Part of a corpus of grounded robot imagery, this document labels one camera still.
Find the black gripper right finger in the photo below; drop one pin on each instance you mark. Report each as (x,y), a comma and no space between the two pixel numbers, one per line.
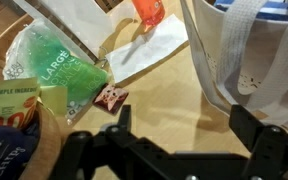
(244,123)

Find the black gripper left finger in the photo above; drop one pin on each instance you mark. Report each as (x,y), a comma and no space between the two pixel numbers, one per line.
(124,116)

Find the white canvas tote bag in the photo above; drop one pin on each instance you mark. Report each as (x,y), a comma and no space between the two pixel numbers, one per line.
(237,50)

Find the green cotton balls bag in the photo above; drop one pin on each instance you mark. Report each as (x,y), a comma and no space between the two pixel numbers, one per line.
(60,66)

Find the yellow-green snack bag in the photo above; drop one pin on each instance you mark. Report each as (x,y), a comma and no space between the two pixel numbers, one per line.
(10,100)

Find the blue chips bag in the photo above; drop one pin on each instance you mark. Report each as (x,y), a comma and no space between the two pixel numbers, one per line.
(4,153)

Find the red patterned coaster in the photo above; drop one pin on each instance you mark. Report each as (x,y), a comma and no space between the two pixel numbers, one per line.
(110,98)

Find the wooden bowl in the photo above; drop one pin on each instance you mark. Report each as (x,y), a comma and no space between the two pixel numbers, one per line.
(47,140)

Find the orange spray bottle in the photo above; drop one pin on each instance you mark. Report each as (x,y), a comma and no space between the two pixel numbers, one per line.
(149,11)

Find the blue white box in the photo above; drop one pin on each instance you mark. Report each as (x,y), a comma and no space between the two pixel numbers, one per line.
(277,10)

